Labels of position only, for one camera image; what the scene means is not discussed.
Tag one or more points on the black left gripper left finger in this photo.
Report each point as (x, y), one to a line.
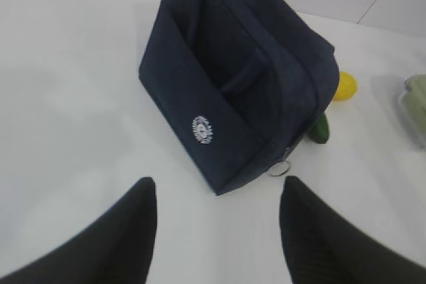
(116, 248)

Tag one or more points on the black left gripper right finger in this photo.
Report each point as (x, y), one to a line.
(320, 246)

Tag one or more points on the green cucumber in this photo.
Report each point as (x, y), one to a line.
(319, 132)

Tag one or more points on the yellow lemon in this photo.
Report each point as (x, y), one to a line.
(347, 87)

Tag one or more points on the green lid glass food container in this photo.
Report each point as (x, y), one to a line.
(412, 104)

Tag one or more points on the dark blue lunch bag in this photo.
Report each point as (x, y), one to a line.
(239, 81)

